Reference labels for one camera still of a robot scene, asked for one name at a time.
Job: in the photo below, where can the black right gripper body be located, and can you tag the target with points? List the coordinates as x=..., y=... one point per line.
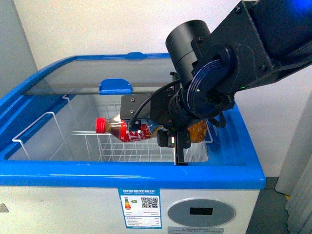
x=159, y=113

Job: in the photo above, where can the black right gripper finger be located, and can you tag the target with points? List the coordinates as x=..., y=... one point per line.
x=165, y=138

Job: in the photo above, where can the red cap tea bottle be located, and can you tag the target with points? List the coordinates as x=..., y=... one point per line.
x=118, y=128

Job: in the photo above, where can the sliding glass lid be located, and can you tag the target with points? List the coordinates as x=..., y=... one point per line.
x=105, y=77

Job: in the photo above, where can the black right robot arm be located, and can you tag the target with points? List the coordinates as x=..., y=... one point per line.
x=259, y=43

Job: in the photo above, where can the blue energy label sticker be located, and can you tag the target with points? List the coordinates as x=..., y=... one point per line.
x=141, y=208

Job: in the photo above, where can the round grey control panel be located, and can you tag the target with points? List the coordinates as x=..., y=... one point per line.
x=201, y=213

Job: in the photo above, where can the grey instruction sticker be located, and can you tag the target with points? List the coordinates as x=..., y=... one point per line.
x=194, y=230

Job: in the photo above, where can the white blue chest freezer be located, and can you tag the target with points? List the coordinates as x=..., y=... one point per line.
x=81, y=197

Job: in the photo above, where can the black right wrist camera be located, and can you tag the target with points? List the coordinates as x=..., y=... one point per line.
x=130, y=104

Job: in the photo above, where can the white wire freezer basket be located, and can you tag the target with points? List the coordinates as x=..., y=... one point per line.
x=69, y=135

